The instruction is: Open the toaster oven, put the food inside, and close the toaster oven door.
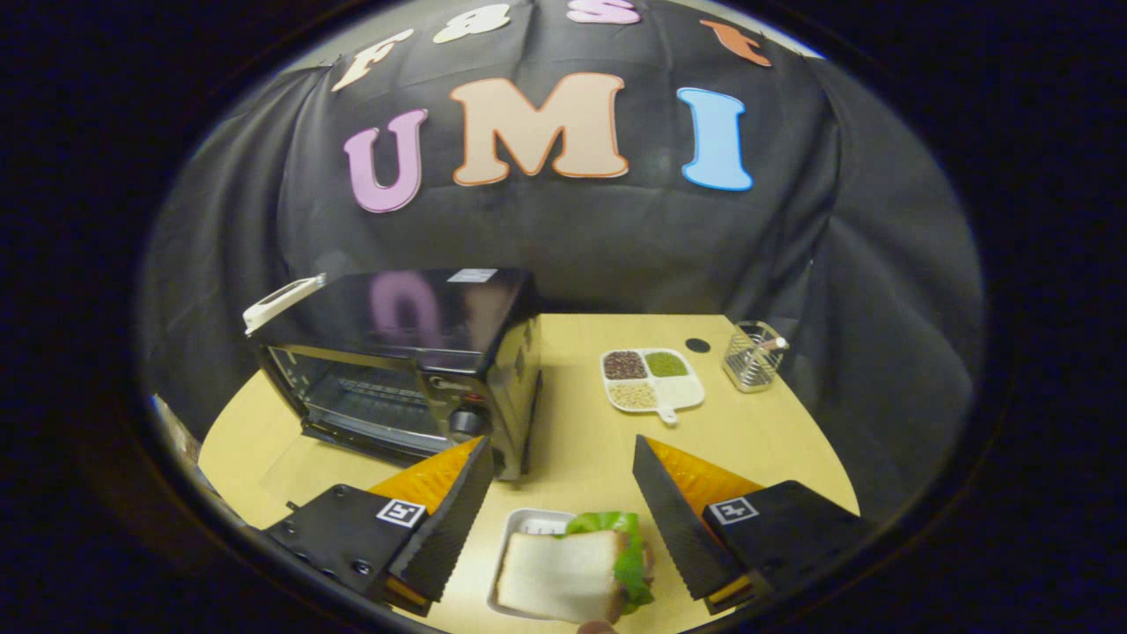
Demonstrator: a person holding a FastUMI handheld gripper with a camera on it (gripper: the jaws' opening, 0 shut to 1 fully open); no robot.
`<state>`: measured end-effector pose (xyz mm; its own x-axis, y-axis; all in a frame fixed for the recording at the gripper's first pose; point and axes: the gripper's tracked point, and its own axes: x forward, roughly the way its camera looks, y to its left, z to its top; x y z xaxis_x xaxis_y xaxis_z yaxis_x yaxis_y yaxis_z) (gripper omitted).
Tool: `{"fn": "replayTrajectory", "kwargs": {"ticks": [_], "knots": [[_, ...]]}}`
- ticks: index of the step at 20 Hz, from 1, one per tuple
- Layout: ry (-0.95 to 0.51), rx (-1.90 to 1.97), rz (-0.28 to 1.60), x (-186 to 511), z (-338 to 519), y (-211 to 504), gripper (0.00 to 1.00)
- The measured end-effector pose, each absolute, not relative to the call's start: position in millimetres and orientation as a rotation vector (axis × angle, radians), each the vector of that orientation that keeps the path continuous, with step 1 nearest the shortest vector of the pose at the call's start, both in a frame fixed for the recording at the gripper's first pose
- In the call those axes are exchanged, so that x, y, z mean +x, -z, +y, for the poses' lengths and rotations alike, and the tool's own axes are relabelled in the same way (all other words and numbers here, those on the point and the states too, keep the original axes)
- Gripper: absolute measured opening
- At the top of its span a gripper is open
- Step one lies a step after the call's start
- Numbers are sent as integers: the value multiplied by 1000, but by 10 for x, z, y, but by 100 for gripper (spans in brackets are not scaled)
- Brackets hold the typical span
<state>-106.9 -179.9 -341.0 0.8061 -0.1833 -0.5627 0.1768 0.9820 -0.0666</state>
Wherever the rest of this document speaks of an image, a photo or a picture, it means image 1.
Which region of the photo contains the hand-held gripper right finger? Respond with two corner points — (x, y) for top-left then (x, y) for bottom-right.
(632, 434), (873, 616)

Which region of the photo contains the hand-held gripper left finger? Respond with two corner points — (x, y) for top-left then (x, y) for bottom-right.
(261, 436), (496, 617)

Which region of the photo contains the lettuce sandwich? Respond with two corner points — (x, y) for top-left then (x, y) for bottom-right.
(495, 512), (657, 626)

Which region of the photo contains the black toaster oven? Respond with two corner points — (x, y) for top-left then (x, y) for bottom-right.
(242, 267), (545, 483)

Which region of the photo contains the white rectangular tray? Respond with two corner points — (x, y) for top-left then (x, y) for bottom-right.
(486, 508), (582, 622)

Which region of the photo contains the white divided plate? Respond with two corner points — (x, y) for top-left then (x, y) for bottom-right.
(600, 348), (706, 426)

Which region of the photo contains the black backdrop cloth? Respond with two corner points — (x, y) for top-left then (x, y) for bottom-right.
(136, 0), (985, 529)

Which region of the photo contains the wire mesh holder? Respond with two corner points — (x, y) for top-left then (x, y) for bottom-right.
(723, 321), (784, 394)

